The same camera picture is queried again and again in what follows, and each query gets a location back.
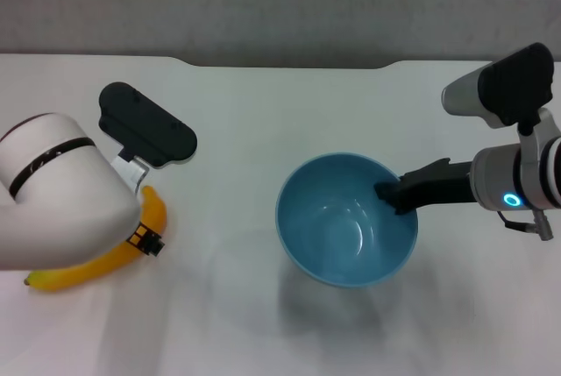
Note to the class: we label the yellow banana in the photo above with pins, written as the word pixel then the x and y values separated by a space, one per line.
pixel 153 211

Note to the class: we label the silver left camera bracket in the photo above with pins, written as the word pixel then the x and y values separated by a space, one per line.
pixel 131 170

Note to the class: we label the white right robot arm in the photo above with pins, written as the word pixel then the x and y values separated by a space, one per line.
pixel 554 174

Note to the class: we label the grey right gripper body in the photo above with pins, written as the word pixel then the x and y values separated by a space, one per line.
pixel 495 179

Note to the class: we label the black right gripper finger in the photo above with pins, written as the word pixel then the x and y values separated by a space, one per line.
pixel 421 192
pixel 431 168

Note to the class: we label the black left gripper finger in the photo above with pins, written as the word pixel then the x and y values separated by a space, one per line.
pixel 151 244

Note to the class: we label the blue plastic bowl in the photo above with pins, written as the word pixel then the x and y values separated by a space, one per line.
pixel 342 236

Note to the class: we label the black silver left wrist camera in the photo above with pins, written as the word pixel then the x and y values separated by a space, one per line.
pixel 144 126

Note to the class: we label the silver right camera bracket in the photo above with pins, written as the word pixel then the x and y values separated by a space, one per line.
pixel 537 135

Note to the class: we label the silver camera bracket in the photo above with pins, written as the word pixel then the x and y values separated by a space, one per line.
pixel 537 135
pixel 131 170

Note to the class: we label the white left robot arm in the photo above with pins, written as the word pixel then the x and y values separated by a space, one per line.
pixel 66 200

